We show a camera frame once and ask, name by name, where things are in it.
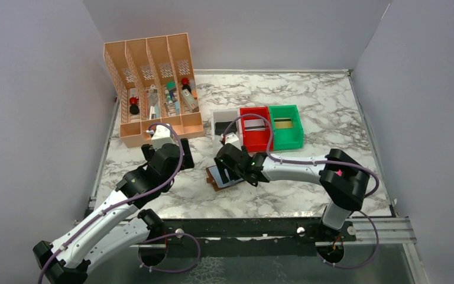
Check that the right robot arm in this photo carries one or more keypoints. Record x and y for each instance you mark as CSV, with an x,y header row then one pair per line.
x,y
343,179

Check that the red plastic bin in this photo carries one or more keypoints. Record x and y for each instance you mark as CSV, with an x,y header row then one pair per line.
x,y
255,141

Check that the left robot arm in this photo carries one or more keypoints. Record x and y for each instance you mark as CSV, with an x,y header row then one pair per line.
x,y
118,223

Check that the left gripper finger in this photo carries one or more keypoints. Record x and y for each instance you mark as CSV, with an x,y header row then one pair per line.
x,y
188,162
148,151

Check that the silver card in red bin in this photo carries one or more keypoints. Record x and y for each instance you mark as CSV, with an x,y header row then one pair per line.
x,y
254,125

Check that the orange desk organizer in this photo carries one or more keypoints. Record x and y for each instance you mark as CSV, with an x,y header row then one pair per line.
x,y
154,70

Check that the black card in white bin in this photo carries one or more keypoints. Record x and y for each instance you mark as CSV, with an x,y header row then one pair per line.
x,y
220,127

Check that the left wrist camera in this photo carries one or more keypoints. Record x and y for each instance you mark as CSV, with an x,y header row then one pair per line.
x,y
162,135

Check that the gold card in green bin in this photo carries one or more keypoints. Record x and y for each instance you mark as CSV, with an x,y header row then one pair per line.
x,y
283,123

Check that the green plastic bin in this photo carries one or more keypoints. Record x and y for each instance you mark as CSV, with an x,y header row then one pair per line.
x,y
287,139

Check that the white plastic bin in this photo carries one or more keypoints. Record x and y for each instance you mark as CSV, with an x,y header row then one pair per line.
x,y
223,115

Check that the red black stamp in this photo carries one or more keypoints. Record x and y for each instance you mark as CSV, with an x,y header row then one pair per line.
x,y
134,106

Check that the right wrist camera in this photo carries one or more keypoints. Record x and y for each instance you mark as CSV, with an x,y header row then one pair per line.
x,y
232,139

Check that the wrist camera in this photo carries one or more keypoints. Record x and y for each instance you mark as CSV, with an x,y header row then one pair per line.
x,y
232,139
162,135

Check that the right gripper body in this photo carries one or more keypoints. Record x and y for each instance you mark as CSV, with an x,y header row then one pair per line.
x,y
243,150

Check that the black mounting rail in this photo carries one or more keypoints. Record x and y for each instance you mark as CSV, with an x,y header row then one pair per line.
x,y
290,236

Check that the brown leather card holder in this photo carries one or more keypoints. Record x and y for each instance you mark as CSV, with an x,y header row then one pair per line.
x,y
215,180

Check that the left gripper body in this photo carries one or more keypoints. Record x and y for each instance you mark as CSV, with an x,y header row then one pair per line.
x,y
152,158

